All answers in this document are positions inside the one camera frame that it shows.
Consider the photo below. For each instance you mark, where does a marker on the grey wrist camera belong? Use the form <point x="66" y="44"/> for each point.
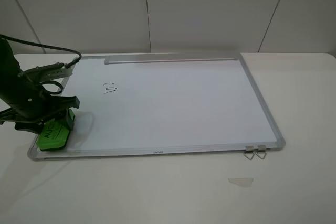
<point x="48" y="72"/>

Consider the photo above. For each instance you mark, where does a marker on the silver pen tray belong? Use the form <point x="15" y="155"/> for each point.
<point x="169" y="57"/>

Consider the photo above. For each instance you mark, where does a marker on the metal hanging clip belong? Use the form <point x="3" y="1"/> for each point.
<point x="249" y="152"/>
<point x="261" y="151"/>

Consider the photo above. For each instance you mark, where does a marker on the clear tape scrap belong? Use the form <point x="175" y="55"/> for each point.
<point x="245" y="182"/>

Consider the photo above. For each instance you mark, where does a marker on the white aluminium-framed whiteboard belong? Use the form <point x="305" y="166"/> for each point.
<point x="164" y="108"/>

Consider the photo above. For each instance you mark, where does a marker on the right metal hanging clip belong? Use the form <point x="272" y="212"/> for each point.
<point x="261" y="151"/>

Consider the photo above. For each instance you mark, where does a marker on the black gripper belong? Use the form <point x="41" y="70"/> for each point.
<point x="29" y="103"/>

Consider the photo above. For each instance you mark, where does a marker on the green whiteboard eraser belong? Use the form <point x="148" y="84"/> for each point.
<point x="53" y="137"/>

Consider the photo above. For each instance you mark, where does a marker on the left metal hanging clip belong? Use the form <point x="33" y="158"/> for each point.
<point x="249" y="152"/>

